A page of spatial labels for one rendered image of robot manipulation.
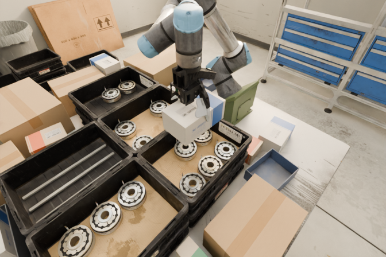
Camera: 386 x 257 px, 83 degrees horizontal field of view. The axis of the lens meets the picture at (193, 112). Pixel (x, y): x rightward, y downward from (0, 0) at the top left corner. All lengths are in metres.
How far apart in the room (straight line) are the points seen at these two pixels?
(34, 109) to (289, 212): 1.25
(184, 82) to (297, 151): 0.83
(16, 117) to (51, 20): 2.42
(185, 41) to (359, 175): 2.05
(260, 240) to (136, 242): 0.40
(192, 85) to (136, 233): 0.53
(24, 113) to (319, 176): 1.47
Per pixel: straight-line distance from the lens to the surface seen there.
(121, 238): 0.87
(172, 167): 0.96
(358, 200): 2.21
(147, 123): 1.15
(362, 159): 2.52
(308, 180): 1.21
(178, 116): 0.72
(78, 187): 1.02
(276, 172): 1.16
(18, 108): 1.42
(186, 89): 0.67
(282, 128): 1.25
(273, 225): 0.86
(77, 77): 1.60
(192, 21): 0.56
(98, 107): 1.33
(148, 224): 0.87
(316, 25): 2.57
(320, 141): 1.40
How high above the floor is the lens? 1.63
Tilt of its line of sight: 42 degrees down
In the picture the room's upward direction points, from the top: straight up
